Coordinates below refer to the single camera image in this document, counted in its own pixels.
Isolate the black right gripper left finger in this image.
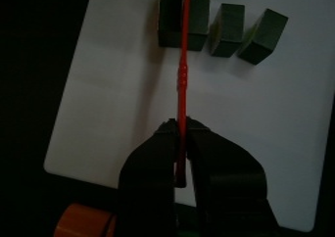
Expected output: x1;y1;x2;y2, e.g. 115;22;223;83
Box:
115;118;181;237

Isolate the thin red toy knife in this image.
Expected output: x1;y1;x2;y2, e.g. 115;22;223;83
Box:
173;0;194;189

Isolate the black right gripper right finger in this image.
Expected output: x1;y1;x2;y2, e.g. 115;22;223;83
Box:
186;116;282;237

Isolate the white cutting board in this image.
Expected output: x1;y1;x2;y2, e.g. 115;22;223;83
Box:
42;0;335;233

